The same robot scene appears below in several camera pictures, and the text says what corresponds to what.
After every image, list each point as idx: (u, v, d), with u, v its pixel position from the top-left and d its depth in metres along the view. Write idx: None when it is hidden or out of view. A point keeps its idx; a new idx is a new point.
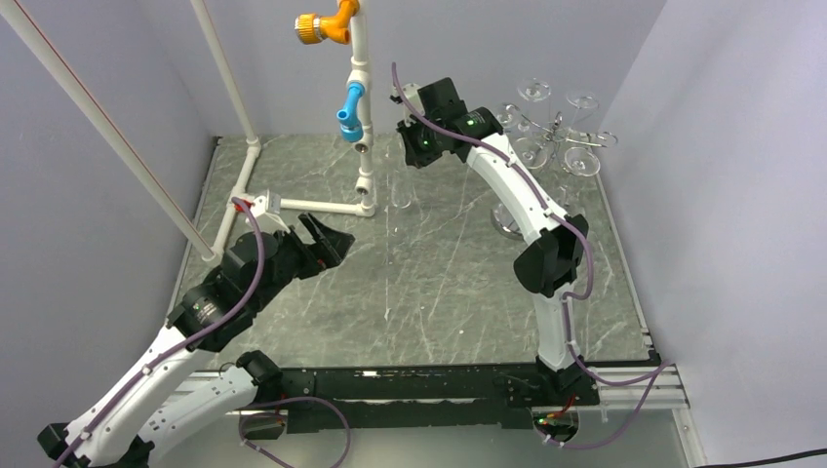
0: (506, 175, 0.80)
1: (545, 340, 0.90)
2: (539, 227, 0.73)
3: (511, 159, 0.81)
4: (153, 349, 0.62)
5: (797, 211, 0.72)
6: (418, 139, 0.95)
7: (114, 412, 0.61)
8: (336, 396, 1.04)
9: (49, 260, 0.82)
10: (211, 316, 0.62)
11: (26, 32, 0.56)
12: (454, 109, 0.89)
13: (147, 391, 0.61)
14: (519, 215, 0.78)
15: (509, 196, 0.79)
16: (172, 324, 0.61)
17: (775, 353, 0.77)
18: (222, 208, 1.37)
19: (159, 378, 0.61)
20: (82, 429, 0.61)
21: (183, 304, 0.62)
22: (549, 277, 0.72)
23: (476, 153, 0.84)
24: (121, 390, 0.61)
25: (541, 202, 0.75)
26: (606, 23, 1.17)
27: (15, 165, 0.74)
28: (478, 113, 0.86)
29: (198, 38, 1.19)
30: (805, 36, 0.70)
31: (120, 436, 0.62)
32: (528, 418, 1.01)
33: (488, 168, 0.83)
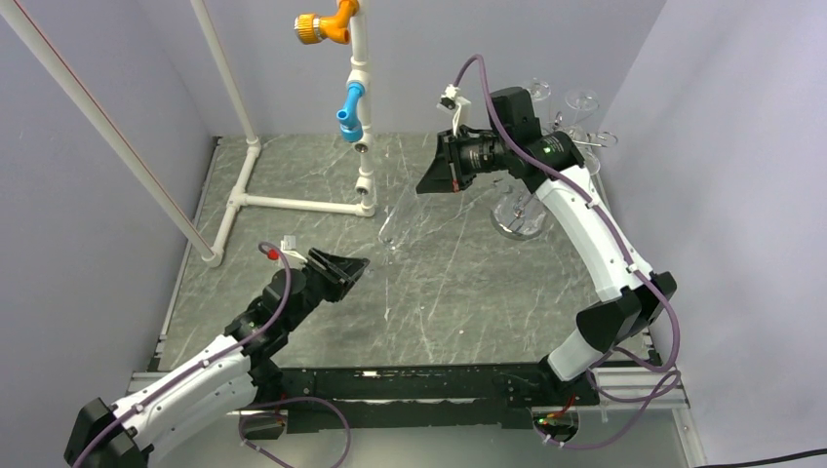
0: (587, 216, 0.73)
1: (565, 356, 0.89)
2: (621, 284, 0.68)
3: (593, 200, 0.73)
4: (209, 350, 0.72)
5: (797, 211, 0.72)
6: (478, 155, 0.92)
7: (169, 394, 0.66)
8: (336, 396, 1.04)
9: (48, 259, 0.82)
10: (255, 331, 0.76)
11: (27, 32, 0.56)
12: (527, 129, 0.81)
13: (200, 381, 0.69)
14: (594, 264, 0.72)
15: (586, 241, 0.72)
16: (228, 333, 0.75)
17: (774, 355, 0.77)
18: (221, 208, 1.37)
19: (213, 372, 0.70)
20: (137, 402, 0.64)
21: (235, 324, 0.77)
22: (620, 336, 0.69)
23: (551, 187, 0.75)
24: (178, 374, 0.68)
25: (626, 255, 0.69)
26: (607, 24, 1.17)
27: (14, 164, 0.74)
28: (559, 141, 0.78)
29: (198, 38, 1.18)
30: (804, 37, 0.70)
31: (163, 419, 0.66)
32: (528, 418, 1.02)
33: (562, 204, 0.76)
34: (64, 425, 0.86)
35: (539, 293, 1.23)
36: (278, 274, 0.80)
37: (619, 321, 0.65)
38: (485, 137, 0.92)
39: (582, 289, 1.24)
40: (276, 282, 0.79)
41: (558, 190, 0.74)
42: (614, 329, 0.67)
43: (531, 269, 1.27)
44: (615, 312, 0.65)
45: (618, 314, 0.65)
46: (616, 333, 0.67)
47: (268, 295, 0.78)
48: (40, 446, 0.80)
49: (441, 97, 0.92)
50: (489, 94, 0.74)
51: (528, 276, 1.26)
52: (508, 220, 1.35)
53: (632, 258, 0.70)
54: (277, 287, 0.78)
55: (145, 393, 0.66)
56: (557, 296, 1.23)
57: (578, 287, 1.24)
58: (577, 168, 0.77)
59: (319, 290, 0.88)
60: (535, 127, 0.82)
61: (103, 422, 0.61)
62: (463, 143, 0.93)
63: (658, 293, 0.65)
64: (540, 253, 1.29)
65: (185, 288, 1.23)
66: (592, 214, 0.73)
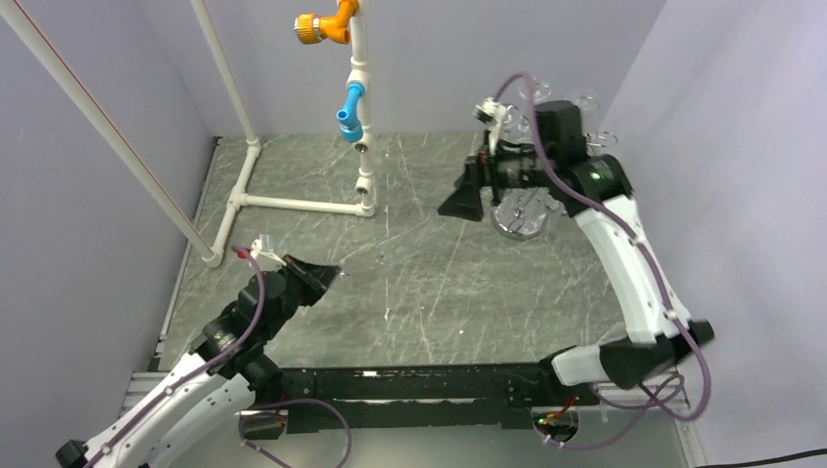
0: (626, 254, 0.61)
1: (572, 369, 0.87)
2: (657, 329, 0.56)
3: (638, 236, 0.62)
4: (175, 372, 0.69)
5: (795, 212, 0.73)
6: (516, 175, 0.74)
7: (137, 426, 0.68)
8: (336, 396, 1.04)
9: (49, 259, 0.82)
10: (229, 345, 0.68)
11: (27, 32, 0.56)
12: (573, 148, 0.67)
13: (167, 409, 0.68)
14: (626, 300, 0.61)
15: (622, 278, 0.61)
16: (194, 351, 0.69)
17: (773, 356, 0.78)
18: (221, 208, 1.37)
19: (178, 400, 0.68)
20: (104, 444, 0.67)
21: (206, 334, 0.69)
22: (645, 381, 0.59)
23: (591, 216, 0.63)
24: (145, 406, 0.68)
25: (665, 299, 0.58)
26: (606, 24, 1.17)
27: (15, 164, 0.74)
28: (608, 167, 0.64)
29: (198, 38, 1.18)
30: (805, 38, 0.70)
31: (137, 448, 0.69)
32: (529, 418, 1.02)
33: (602, 236, 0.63)
34: (65, 425, 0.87)
35: (539, 293, 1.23)
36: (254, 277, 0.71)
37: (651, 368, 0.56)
38: (527, 153, 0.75)
39: (582, 289, 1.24)
40: (253, 286, 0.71)
41: (600, 220, 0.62)
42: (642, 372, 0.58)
43: (531, 269, 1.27)
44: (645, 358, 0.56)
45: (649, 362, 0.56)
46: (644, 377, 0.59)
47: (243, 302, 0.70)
48: (41, 445, 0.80)
49: (477, 110, 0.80)
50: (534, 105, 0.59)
51: (528, 277, 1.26)
52: (508, 220, 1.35)
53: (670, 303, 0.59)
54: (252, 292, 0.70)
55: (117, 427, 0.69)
56: (557, 296, 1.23)
57: (578, 287, 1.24)
58: (625, 199, 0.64)
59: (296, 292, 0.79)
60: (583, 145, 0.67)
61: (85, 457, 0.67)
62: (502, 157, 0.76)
63: (696, 347, 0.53)
64: (541, 253, 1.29)
65: (186, 288, 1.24)
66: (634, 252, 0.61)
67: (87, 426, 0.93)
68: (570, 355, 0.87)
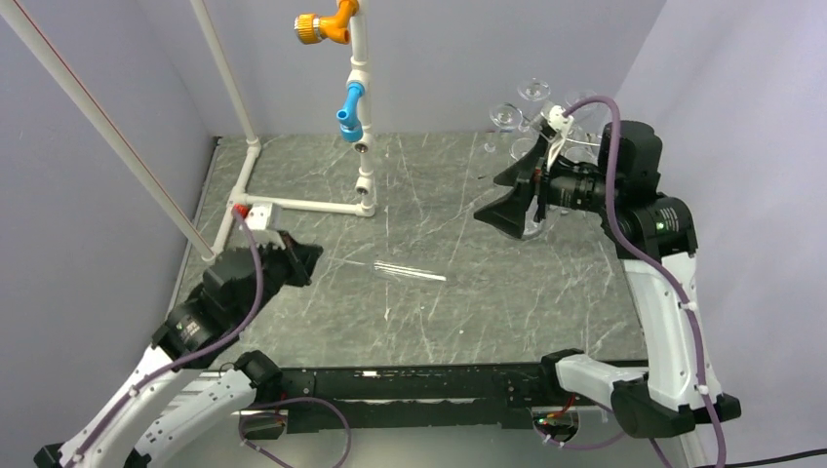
0: (672, 317, 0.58)
1: (575, 377, 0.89)
2: (683, 401, 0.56)
3: (690, 302, 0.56)
4: (139, 370, 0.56)
5: (795, 212, 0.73)
6: (569, 195, 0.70)
7: (107, 433, 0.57)
8: (336, 396, 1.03)
9: (49, 259, 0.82)
10: (195, 336, 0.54)
11: (27, 33, 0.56)
12: (641, 186, 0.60)
13: (135, 414, 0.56)
14: (657, 357, 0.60)
15: (660, 338, 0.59)
16: (156, 344, 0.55)
17: (773, 356, 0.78)
18: (221, 208, 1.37)
19: (144, 402, 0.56)
20: (73, 451, 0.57)
21: (167, 324, 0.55)
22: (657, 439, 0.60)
23: (644, 269, 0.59)
24: (110, 409, 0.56)
25: (700, 372, 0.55)
26: (606, 24, 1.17)
27: (15, 164, 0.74)
28: (675, 218, 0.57)
29: (198, 38, 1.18)
30: (804, 38, 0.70)
31: (116, 453, 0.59)
32: (529, 418, 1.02)
33: (649, 290, 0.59)
34: (65, 425, 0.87)
35: (539, 293, 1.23)
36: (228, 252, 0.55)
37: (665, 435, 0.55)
38: (588, 173, 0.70)
39: (582, 289, 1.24)
40: (223, 262, 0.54)
41: (651, 279, 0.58)
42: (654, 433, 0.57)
43: (531, 269, 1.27)
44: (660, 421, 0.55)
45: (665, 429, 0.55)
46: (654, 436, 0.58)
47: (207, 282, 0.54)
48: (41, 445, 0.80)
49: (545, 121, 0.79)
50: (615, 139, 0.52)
51: (528, 277, 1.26)
52: None
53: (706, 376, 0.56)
54: (221, 269, 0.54)
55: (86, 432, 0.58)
56: (557, 296, 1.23)
57: (578, 287, 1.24)
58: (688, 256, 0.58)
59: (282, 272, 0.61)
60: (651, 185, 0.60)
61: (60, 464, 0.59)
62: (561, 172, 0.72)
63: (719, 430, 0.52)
64: (541, 253, 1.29)
65: (186, 288, 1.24)
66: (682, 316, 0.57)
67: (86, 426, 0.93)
68: (574, 367, 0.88)
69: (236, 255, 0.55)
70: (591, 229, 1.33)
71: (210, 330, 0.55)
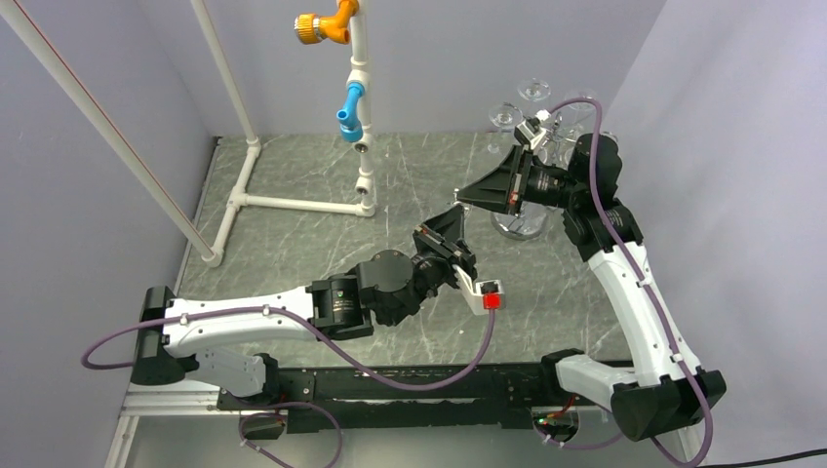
0: (635, 295, 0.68)
1: (572, 380, 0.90)
2: (661, 370, 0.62)
3: (645, 278, 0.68)
4: (281, 296, 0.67)
5: (795, 210, 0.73)
6: (542, 187, 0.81)
7: (218, 322, 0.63)
8: (336, 396, 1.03)
9: (49, 259, 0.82)
10: (336, 312, 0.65)
11: (28, 34, 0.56)
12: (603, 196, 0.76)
13: (249, 325, 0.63)
14: (635, 343, 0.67)
15: (632, 321, 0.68)
16: (309, 289, 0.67)
17: (771, 356, 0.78)
18: (221, 208, 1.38)
19: (266, 324, 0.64)
20: (185, 314, 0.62)
21: (328, 284, 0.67)
22: (654, 428, 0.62)
23: (602, 257, 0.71)
24: (238, 307, 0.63)
25: (672, 344, 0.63)
26: (606, 24, 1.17)
27: (14, 164, 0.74)
28: (621, 215, 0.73)
29: (198, 39, 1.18)
30: (804, 38, 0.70)
31: (201, 343, 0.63)
32: (529, 418, 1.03)
33: (611, 277, 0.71)
34: (65, 423, 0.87)
35: (540, 293, 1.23)
36: (396, 257, 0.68)
37: (650, 411, 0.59)
38: (560, 173, 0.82)
39: (582, 289, 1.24)
40: (382, 261, 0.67)
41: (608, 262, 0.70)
42: (640, 417, 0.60)
43: (531, 269, 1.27)
44: (647, 399, 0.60)
45: (653, 402, 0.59)
46: (644, 424, 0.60)
47: (366, 274, 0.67)
48: (39, 443, 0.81)
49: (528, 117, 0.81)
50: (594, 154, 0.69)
51: (528, 277, 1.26)
52: (509, 219, 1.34)
53: (678, 348, 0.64)
54: (378, 273, 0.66)
55: (202, 307, 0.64)
56: (557, 296, 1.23)
57: (578, 287, 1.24)
58: (637, 245, 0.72)
59: (435, 274, 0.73)
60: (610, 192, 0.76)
61: (153, 315, 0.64)
62: (534, 171, 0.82)
63: (697, 389, 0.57)
64: (541, 253, 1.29)
65: (186, 288, 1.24)
66: (642, 293, 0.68)
67: (85, 426, 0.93)
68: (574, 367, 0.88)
69: (391, 264, 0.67)
70: None
71: (353, 317, 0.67)
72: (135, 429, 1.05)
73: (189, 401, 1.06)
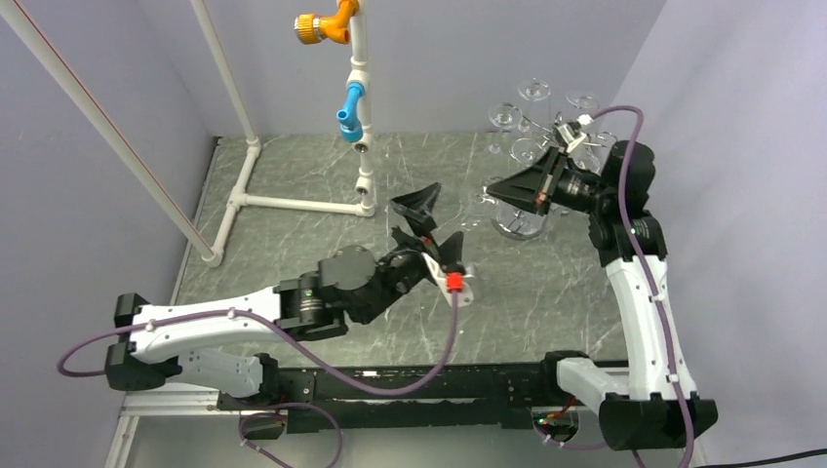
0: (644, 309, 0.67)
1: (571, 382, 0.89)
2: (653, 388, 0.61)
3: (658, 294, 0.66)
4: (250, 298, 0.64)
5: (796, 210, 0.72)
6: (573, 191, 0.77)
7: (184, 327, 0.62)
8: (336, 396, 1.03)
9: (50, 259, 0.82)
10: (305, 311, 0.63)
11: (28, 35, 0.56)
12: (631, 203, 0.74)
13: (215, 330, 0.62)
14: (635, 355, 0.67)
15: (635, 332, 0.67)
16: (278, 290, 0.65)
17: (771, 356, 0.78)
18: (221, 208, 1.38)
19: (233, 327, 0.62)
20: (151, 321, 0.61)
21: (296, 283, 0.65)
22: (637, 442, 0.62)
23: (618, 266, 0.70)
24: (202, 311, 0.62)
25: (671, 363, 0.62)
26: (606, 24, 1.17)
27: (14, 164, 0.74)
28: (648, 226, 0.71)
29: (198, 39, 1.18)
30: (804, 38, 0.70)
31: (171, 348, 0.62)
32: (529, 417, 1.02)
33: (624, 287, 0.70)
34: (65, 424, 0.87)
35: (540, 293, 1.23)
36: (360, 252, 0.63)
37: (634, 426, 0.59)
38: (591, 177, 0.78)
39: (582, 289, 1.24)
40: (344, 257, 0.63)
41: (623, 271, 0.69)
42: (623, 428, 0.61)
43: (531, 269, 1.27)
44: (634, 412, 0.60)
45: (638, 417, 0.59)
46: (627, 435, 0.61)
47: (325, 271, 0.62)
48: (39, 443, 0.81)
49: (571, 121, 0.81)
50: (628, 162, 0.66)
51: (528, 277, 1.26)
52: (509, 219, 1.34)
53: (677, 370, 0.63)
54: (338, 270, 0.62)
55: (169, 313, 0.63)
56: (557, 296, 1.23)
57: (578, 287, 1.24)
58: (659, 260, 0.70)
59: (408, 267, 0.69)
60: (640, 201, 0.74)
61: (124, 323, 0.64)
62: (566, 173, 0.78)
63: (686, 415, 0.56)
64: (541, 253, 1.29)
65: (186, 288, 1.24)
66: (652, 308, 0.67)
67: (85, 426, 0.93)
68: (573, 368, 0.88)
69: (353, 258, 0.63)
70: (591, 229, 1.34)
71: (322, 316, 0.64)
72: (135, 429, 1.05)
73: (189, 401, 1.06)
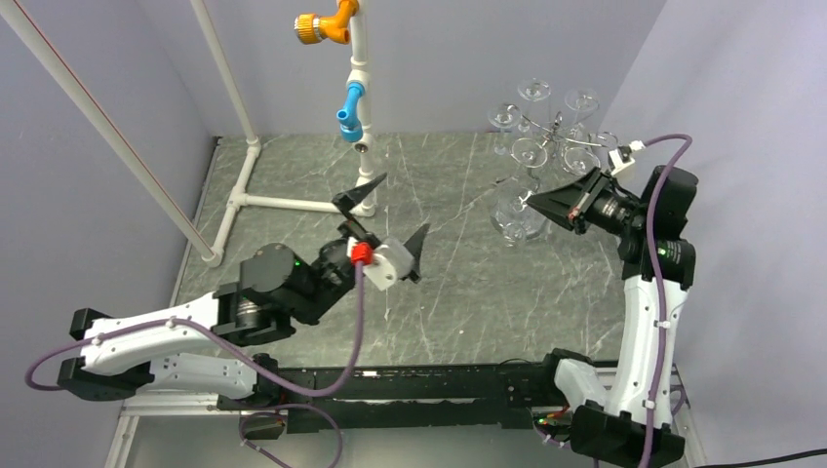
0: (647, 331, 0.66)
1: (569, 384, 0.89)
2: (627, 407, 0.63)
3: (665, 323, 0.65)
4: (191, 306, 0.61)
5: (796, 210, 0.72)
6: (610, 212, 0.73)
7: (130, 337, 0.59)
8: (336, 396, 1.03)
9: (49, 258, 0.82)
10: (247, 313, 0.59)
11: (29, 35, 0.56)
12: (667, 224, 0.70)
13: (158, 340, 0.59)
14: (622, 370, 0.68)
15: (629, 349, 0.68)
16: (216, 294, 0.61)
17: (769, 356, 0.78)
18: (221, 208, 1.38)
19: (175, 335, 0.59)
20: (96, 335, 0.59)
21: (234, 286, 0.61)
22: (596, 451, 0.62)
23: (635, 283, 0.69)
24: (143, 322, 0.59)
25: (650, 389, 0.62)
26: (607, 24, 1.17)
27: (14, 163, 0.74)
28: (679, 252, 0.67)
29: (198, 39, 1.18)
30: (804, 38, 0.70)
31: (120, 362, 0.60)
32: (528, 417, 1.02)
33: (635, 304, 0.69)
34: (64, 424, 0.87)
35: (539, 293, 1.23)
36: (278, 248, 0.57)
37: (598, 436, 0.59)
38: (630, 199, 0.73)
39: (582, 289, 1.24)
40: (261, 257, 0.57)
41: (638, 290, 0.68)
42: (586, 437, 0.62)
43: (531, 269, 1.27)
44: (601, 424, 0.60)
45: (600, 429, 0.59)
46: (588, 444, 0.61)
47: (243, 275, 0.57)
48: (39, 443, 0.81)
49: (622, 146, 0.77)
50: (662, 176, 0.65)
51: (528, 277, 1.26)
52: (509, 219, 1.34)
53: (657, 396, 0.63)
54: (255, 272, 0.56)
55: (117, 326, 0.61)
56: (558, 296, 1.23)
57: (578, 287, 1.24)
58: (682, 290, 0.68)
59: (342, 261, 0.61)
60: (677, 224, 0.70)
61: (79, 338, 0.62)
62: (606, 192, 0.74)
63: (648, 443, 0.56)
64: (541, 253, 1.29)
65: (186, 288, 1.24)
66: (654, 334, 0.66)
67: (85, 426, 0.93)
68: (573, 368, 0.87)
69: (270, 258, 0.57)
70: (591, 229, 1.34)
71: (261, 319, 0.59)
72: (135, 429, 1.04)
73: (189, 401, 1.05)
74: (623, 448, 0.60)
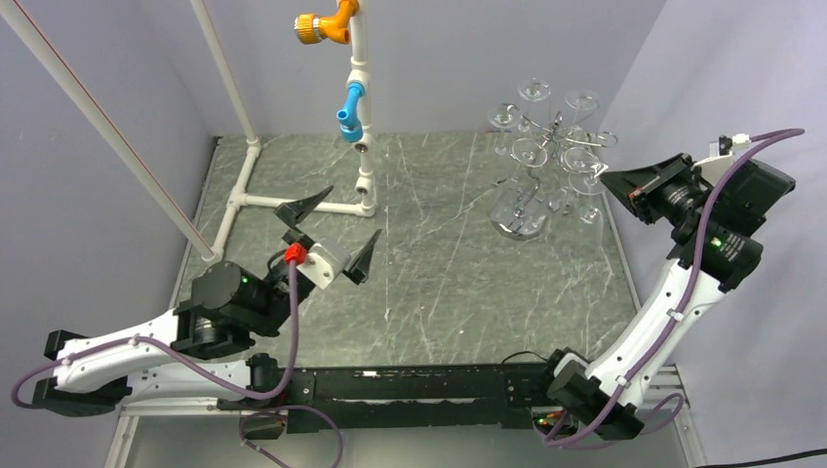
0: (656, 315, 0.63)
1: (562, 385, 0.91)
2: (601, 374, 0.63)
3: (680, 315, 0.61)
4: (153, 325, 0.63)
5: (797, 211, 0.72)
6: (675, 197, 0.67)
7: (95, 358, 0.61)
8: (336, 396, 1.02)
9: (50, 258, 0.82)
10: (203, 330, 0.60)
11: (28, 35, 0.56)
12: (737, 217, 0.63)
13: (120, 359, 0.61)
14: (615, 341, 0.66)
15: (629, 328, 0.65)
16: (176, 312, 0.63)
17: (769, 355, 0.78)
18: (221, 208, 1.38)
19: (138, 353, 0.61)
20: (66, 356, 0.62)
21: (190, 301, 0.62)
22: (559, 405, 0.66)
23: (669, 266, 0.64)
24: (106, 341, 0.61)
25: (631, 370, 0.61)
26: (606, 24, 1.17)
27: (14, 164, 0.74)
28: (734, 248, 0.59)
29: (198, 39, 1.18)
30: (805, 38, 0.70)
31: (91, 379, 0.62)
32: (529, 418, 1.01)
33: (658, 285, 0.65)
34: (64, 424, 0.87)
35: (539, 293, 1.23)
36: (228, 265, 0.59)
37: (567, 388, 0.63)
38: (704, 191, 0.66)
39: (582, 289, 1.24)
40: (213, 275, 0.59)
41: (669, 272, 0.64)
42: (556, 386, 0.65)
43: (531, 269, 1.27)
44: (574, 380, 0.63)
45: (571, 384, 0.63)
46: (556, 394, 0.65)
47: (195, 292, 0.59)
48: (38, 443, 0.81)
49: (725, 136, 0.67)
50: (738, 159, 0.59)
51: (528, 277, 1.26)
52: (508, 219, 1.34)
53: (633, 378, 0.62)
54: (205, 291, 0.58)
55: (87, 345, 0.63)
56: (557, 296, 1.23)
57: (578, 287, 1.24)
58: (719, 290, 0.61)
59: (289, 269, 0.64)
60: (750, 223, 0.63)
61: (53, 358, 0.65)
62: (682, 180, 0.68)
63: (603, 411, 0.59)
64: (541, 253, 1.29)
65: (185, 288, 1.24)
66: (663, 322, 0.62)
67: (85, 425, 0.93)
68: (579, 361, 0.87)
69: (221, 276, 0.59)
70: (591, 229, 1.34)
71: (219, 332, 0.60)
72: (135, 428, 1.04)
73: (190, 401, 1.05)
74: (583, 409, 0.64)
